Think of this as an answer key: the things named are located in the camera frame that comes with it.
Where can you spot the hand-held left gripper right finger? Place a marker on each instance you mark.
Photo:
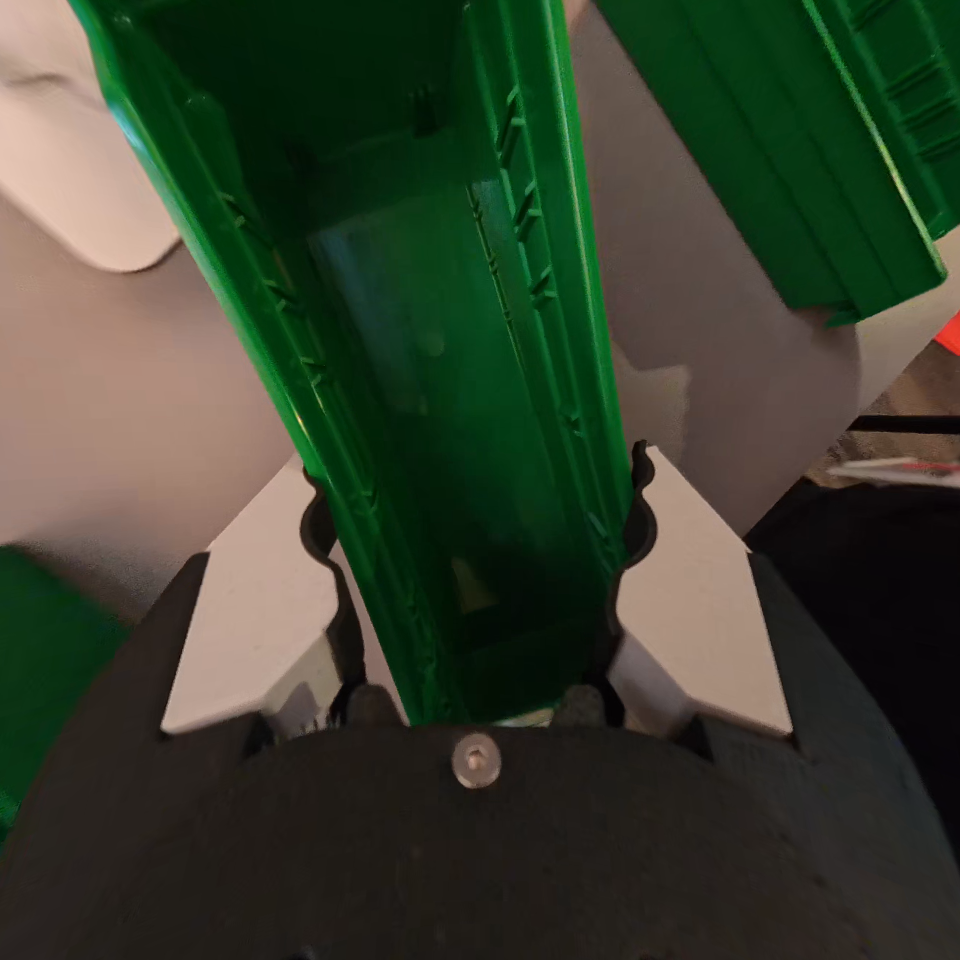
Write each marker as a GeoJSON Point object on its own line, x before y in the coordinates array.
{"type": "Point", "coordinates": [697, 622]}

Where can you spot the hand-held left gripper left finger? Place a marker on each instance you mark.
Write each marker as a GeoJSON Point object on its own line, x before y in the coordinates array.
{"type": "Point", "coordinates": [247, 630]}

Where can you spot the green plastic bin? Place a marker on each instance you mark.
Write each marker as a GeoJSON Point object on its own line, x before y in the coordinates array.
{"type": "Point", "coordinates": [420, 375]}
{"type": "Point", "coordinates": [750, 135]}
{"type": "Point", "coordinates": [45, 660]}

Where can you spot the white red paper item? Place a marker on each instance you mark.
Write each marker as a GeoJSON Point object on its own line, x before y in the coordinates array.
{"type": "Point", "coordinates": [900, 472]}

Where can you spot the black metal desk foot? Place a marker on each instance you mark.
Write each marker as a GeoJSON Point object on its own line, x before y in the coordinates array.
{"type": "Point", "coordinates": [907, 424]}

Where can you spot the white rounded base plate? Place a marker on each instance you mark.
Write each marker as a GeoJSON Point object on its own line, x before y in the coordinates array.
{"type": "Point", "coordinates": [75, 150]}

